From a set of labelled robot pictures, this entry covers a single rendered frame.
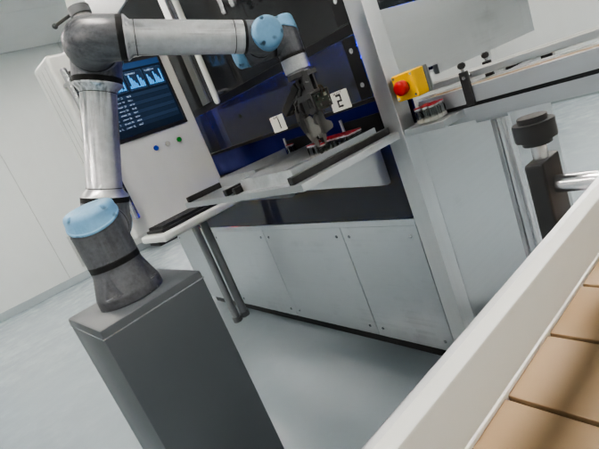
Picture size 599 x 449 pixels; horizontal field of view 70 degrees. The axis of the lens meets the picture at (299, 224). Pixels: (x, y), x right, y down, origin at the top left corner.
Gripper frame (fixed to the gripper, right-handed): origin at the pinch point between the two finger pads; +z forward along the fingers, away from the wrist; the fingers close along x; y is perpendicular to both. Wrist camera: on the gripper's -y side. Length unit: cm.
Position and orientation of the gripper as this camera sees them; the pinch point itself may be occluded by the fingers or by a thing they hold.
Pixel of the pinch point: (319, 141)
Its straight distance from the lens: 130.0
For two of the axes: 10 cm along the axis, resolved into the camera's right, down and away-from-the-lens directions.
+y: 6.0, -0.2, -8.0
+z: 3.6, 9.0, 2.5
